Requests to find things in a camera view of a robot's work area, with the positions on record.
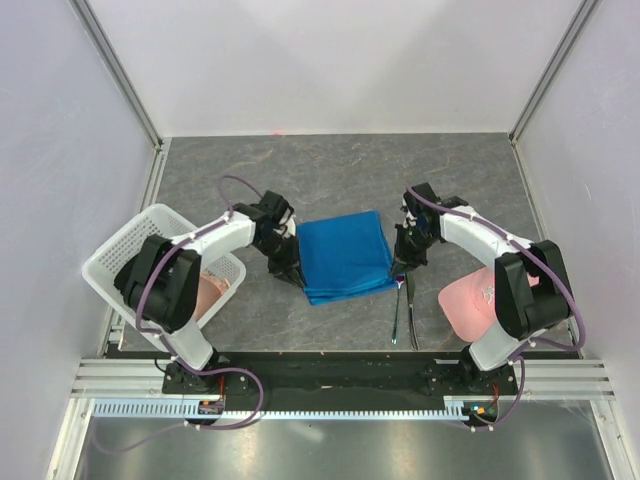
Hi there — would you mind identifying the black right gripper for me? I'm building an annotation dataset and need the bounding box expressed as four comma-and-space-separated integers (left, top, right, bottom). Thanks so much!
389, 223, 438, 277

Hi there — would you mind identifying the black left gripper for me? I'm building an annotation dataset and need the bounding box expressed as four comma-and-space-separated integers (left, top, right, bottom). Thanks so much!
253, 232, 306, 290

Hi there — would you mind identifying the blue cloth napkin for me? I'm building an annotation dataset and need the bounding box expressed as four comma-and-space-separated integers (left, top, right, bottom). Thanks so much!
297, 211, 396, 306

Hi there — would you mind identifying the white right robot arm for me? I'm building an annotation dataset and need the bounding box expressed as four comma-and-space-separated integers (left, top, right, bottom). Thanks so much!
391, 188, 581, 394

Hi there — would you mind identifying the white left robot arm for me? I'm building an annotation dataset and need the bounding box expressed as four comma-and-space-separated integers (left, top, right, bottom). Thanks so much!
114, 200, 305, 393

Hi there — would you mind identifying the iridescent rainbow fork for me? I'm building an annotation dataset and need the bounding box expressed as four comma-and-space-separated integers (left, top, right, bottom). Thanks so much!
391, 273, 405, 344

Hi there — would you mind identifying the silver table knife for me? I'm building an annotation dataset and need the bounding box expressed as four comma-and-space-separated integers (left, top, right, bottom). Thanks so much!
405, 272, 420, 351

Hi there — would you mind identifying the pink baseball cap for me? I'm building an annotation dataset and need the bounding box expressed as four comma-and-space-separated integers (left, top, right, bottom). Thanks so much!
438, 267, 530, 344

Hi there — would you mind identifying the pink cap in basket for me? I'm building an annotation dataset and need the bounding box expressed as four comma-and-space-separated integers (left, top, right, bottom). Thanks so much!
194, 272, 230, 320

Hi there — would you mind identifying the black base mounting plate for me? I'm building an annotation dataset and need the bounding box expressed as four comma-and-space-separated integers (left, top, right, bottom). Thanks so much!
162, 352, 518, 410

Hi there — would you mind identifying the black cloth in basket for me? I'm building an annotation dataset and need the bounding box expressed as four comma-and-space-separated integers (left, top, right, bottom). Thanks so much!
113, 258, 136, 300

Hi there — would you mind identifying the white plastic perforated basket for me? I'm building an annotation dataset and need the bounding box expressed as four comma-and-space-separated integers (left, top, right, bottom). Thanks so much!
82, 204, 246, 353

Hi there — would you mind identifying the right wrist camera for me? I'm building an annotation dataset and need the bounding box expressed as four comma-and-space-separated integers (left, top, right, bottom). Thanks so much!
401, 182, 442, 220

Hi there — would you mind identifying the light blue cable duct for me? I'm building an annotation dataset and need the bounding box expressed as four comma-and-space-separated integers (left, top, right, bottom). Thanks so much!
92, 398, 469, 422

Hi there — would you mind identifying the right aluminium frame post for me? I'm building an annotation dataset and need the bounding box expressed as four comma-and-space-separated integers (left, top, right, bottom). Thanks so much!
508, 0, 600, 147

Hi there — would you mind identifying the aluminium frame post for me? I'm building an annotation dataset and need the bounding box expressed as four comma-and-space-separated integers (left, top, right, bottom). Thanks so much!
69, 0, 163, 150
508, 0, 600, 147

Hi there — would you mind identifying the left aluminium frame post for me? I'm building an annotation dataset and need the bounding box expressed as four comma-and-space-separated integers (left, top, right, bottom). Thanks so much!
69, 0, 163, 150

